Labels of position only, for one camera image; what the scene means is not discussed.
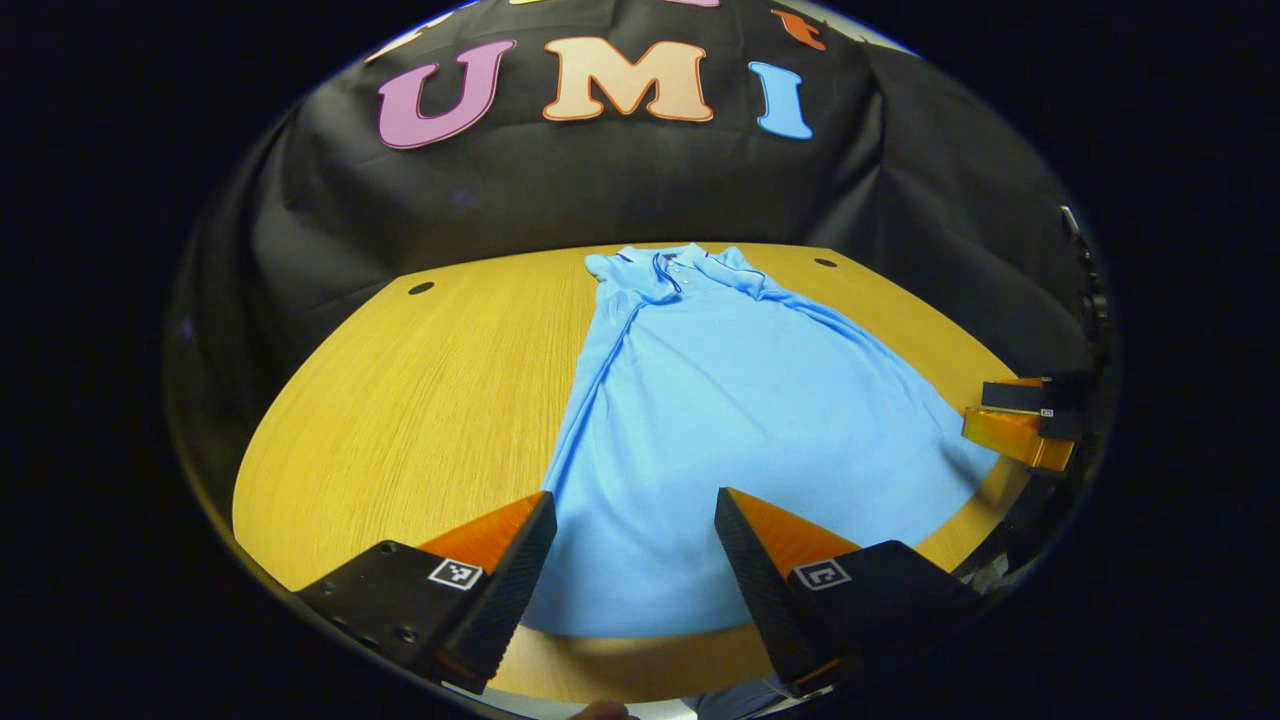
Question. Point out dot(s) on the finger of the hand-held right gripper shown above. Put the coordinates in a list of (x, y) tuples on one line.
[(1010, 435), (1015, 395)]

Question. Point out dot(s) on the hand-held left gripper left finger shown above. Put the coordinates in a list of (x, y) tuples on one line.
[(515, 590)]

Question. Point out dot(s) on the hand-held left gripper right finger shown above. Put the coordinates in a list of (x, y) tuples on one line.
[(760, 590)]

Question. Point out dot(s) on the light blue T-shirt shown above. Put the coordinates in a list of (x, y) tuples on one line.
[(720, 450)]

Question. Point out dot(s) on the person's blue trousers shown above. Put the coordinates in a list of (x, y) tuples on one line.
[(740, 702)]

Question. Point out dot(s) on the black backdrop cloth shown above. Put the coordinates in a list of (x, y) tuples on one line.
[(600, 190)]

